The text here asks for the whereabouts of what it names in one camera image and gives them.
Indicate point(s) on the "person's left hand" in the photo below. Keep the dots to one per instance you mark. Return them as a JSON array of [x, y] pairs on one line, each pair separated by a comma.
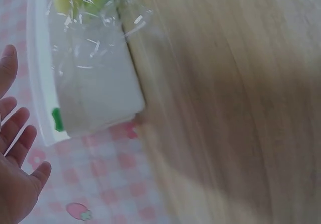
[[12, 183]]

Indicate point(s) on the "person's left thumb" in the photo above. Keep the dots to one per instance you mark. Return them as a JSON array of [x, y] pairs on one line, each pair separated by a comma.
[[9, 65]]

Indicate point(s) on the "white plastic container green latch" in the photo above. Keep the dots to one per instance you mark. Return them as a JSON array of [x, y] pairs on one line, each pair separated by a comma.
[[100, 103]]

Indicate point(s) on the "clear plastic bag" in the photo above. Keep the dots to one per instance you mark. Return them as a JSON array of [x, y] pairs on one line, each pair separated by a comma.
[[85, 40]]

